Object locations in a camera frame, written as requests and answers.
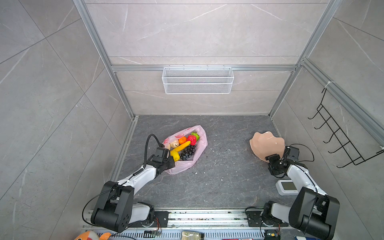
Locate pink scalloped bowl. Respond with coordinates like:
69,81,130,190
250,132,286,163

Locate pink plastic bag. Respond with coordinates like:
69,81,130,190
163,125,208,175

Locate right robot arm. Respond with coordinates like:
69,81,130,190
262,146,340,240

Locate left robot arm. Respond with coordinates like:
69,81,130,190
91,145,175,233

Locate yellow fake lemon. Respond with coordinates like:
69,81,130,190
171,150,181,162

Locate beige fake mushroom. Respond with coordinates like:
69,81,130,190
170,140,180,149

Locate dark fake grapes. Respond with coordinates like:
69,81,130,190
179,145,196,161

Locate yellow fake banana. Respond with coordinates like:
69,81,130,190
173,141,191,152

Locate orange fake fruit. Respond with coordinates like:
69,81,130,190
179,137,187,145

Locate red fake strawberry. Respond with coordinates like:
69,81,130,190
187,135,197,146

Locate green fake fruit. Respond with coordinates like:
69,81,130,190
191,132,200,141

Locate white digital timer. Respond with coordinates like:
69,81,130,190
276,180,299,196

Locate orange plush toy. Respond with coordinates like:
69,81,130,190
75,231,112,240

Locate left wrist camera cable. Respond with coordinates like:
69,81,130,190
143,133,164,169

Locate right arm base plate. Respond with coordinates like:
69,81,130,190
245,206,289,228

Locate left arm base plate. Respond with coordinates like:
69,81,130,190
129,211,170,228

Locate black wire hook rack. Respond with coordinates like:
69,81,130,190
308,88,384,169

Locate aluminium front rail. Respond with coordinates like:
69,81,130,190
81,208,314,240

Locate white wire mesh basket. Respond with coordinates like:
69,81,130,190
162,67,235,95

